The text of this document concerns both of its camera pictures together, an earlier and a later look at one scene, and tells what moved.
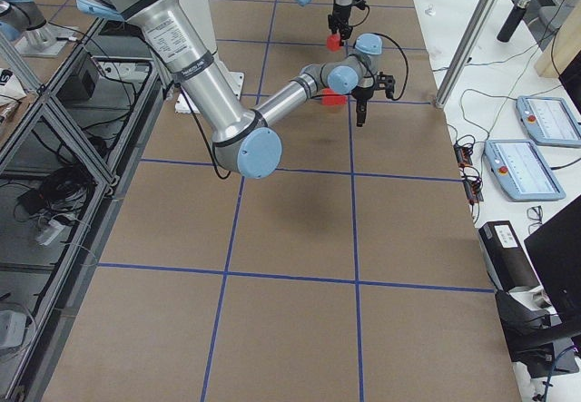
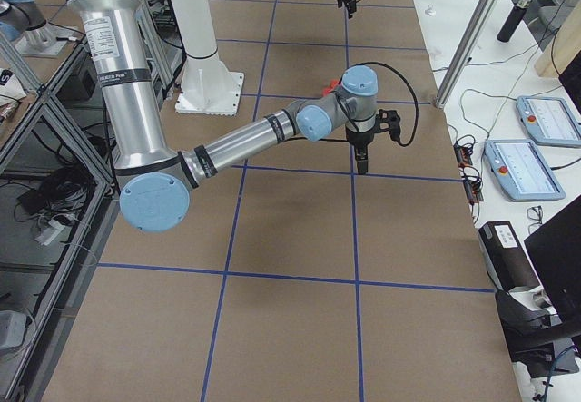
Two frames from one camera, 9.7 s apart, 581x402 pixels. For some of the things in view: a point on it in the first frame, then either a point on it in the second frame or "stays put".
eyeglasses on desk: (535, 215) stays put
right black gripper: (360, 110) to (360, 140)
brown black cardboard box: (506, 259) stays put
